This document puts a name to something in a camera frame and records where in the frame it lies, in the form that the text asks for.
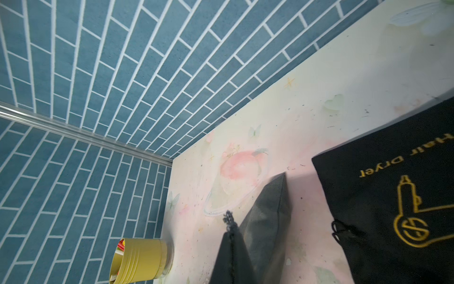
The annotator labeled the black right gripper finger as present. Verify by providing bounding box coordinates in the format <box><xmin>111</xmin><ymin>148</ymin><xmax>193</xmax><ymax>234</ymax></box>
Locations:
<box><xmin>209</xmin><ymin>228</ymin><xmax>257</xmax><ymax>284</ymax></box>

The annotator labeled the grey bag drawstring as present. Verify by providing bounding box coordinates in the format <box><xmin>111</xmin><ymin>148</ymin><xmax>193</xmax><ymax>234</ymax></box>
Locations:
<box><xmin>223</xmin><ymin>211</ymin><xmax>238</xmax><ymax>231</ymax></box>

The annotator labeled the grey hair dryer bag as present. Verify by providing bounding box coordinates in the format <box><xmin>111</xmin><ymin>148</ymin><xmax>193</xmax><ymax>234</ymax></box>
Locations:
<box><xmin>240</xmin><ymin>173</ymin><xmax>292</xmax><ymax>284</ymax></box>

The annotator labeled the black hair dryer bag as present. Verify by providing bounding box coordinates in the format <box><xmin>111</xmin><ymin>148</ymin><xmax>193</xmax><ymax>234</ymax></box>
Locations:
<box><xmin>312</xmin><ymin>99</ymin><xmax>454</xmax><ymax>284</ymax></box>

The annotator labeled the yellow pen holder cup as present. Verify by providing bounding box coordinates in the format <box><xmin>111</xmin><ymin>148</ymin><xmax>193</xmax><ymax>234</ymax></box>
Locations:
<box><xmin>109</xmin><ymin>239</ymin><xmax>174</xmax><ymax>284</ymax></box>

